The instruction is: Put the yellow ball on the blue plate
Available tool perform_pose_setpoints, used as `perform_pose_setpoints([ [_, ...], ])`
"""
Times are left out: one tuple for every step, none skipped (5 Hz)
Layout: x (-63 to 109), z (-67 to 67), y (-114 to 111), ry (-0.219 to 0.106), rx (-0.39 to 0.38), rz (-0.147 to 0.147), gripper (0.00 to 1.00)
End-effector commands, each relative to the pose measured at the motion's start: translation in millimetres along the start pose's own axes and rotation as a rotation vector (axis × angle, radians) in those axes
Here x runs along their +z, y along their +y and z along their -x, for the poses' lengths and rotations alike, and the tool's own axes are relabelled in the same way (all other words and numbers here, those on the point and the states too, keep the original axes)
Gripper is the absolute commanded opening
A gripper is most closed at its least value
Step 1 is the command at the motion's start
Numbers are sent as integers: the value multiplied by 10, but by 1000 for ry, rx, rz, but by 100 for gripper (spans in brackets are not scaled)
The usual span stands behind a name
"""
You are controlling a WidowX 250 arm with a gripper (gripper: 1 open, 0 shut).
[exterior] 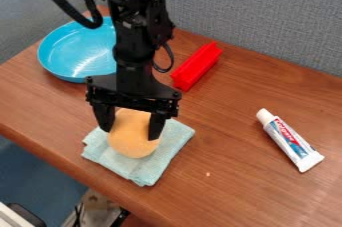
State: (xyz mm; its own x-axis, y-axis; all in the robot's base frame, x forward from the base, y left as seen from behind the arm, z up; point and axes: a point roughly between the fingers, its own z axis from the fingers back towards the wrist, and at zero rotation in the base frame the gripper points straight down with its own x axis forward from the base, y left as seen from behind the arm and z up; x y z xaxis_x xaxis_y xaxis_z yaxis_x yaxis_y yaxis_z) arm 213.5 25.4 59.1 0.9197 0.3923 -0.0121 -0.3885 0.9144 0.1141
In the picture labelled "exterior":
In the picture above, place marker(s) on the yellow ball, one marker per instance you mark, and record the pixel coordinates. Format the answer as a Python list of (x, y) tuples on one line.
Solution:
[(128, 135)]

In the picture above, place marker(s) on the grey table leg frame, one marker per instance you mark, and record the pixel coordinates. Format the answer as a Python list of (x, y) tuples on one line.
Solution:
[(96, 211)]

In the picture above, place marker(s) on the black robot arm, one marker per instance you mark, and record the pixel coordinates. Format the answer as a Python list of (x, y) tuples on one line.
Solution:
[(143, 30)]

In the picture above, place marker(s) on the white toothpaste tube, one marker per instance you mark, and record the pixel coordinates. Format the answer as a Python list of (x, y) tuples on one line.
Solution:
[(295, 147)]

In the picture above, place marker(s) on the black white object corner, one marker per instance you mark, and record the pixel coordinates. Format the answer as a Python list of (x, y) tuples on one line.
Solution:
[(17, 216)]

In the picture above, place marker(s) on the light blue folded cloth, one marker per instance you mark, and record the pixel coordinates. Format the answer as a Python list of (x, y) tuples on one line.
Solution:
[(145, 170)]

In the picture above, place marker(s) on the blue plate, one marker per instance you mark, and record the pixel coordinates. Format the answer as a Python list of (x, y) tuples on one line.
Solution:
[(74, 52)]

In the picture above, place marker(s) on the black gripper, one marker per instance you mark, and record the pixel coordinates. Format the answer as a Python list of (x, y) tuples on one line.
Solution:
[(133, 89)]

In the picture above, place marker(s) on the red plastic block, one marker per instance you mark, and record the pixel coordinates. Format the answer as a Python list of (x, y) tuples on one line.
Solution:
[(195, 66)]

